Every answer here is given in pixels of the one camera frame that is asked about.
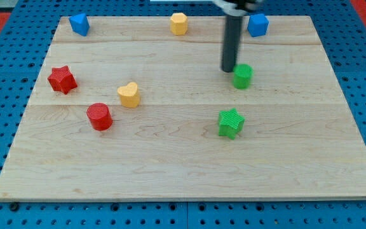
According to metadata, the green star block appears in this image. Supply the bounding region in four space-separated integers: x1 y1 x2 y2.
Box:
218 108 245 140

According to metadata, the red star block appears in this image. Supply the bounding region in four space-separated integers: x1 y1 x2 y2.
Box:
48 66 78 94

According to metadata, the wooden board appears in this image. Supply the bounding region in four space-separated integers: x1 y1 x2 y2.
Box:
0 16 366 202

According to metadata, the yellow heart block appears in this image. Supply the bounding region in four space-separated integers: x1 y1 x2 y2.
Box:
117 82 140 108

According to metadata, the green cylinder block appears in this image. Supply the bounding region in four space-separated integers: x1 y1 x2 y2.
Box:
233 64 254 89

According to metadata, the red cylinder block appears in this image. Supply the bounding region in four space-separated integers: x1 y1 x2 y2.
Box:
86 103 112 131

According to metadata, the yellow hexagon block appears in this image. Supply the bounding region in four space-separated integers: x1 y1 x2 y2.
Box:
170 13 188 36

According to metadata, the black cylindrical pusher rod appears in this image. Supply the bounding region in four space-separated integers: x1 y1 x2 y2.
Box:
220 15 243 73

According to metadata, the blue cube block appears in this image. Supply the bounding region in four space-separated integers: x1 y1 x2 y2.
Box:
247 13 269 37

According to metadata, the blue triangle block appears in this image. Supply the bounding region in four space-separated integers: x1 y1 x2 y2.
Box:
69 13 90 36

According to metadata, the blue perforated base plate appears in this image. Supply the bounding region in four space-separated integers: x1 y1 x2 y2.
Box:
0 0 366 228

